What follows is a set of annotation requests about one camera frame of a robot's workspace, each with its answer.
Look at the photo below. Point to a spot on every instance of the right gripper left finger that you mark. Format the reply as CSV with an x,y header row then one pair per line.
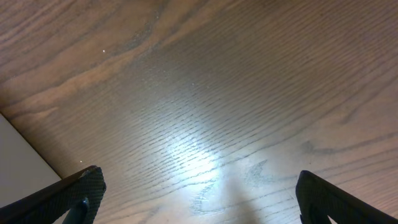
x,y
78,197

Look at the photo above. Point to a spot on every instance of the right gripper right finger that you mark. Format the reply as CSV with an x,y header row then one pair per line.
x,y
321,202

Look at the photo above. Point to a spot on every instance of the white cardboard box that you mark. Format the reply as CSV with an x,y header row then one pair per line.
x,y
23,171

